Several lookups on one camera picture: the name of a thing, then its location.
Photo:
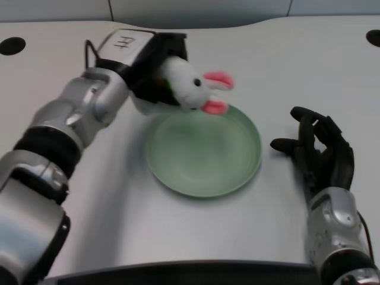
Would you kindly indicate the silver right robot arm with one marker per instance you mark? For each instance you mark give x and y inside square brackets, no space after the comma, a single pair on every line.
[338,234]

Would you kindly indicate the green round plate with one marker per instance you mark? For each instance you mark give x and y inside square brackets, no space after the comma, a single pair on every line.
[203,160]

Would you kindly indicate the white rabbit plush doll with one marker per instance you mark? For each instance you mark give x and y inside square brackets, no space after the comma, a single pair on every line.
[187,83]

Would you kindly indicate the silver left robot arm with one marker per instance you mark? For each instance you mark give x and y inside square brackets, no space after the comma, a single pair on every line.
[53,133]

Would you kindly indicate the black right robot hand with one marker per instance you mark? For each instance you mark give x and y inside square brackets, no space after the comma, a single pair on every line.
[332,160]

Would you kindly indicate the dark robot torso edge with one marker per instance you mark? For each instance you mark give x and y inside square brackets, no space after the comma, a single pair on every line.
[184,273]

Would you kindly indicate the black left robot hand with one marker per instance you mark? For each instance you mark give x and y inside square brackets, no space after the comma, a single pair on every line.
[139,59]

